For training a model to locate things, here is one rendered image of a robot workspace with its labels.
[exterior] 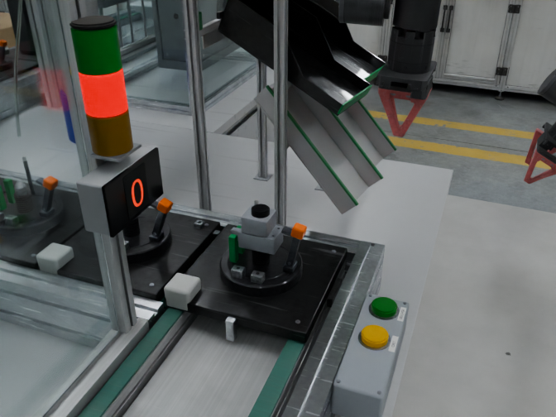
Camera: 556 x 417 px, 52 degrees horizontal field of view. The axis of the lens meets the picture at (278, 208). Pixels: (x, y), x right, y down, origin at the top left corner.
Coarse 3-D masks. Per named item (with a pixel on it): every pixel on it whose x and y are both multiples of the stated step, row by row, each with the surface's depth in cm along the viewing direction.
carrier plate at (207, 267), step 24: (216, 240) 106; (288, 240) 106; (216, 264) 99; (312, 264) 99; (336, 264) 99; (216, 288) 93; (312, 288) 93; (192, 312) 91; (216, 312) 89; (240, 312) 88; (264, 312) 88; (288, 312) 88; (312, 312) 88; (288, 336) 86
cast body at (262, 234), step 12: (264, 204) 92; (252, 216) 91; (264, 216) 90; (240, 228) 95; (252, 228) 91; (264, 228) 90; (276, 228) 93; (240, 240) 93; (252, 240) 92; (264, 240) 91; (276, 240) 92; (264, 252) 92
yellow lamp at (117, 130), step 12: (96, 120) 67; (108, 120) 67; (120, 120) 68; (96, 132) 68; (108, 132) 67; (120, 132) 68; (96, 144) 68; (108, 144) 68; (120, 144) 69; (132, 144) 71
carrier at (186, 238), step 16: (128, 224) 102; (144, 224) 107; (176, 224) 110; (192, 224) 110; (208, 224) 110; (128, 240) 102; (144, 240) 102; (160, 240) 102; (176, 240) 106; (192, 240) 106; (208, 240) 108; (128, 256) 99; (144, 256) 100; (160, 256) 101; (176, 256) 101; (192, 256) 102; (144, 272) 97; (160, 272) 97; (176, 272) 97; (144, 288) 93; (160, 288) 93
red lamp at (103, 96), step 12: (120, 72) 66; (84, 84) 65; (96, 84) 64; (108, 84) 65; (120, 84) 66; (84, 96) 66; (96, 96) 65; (108, 96) 65; (120, 96) 66; (84, 108) 67; (96, 108) 66; (108, 108) 66; (120, 108) 67
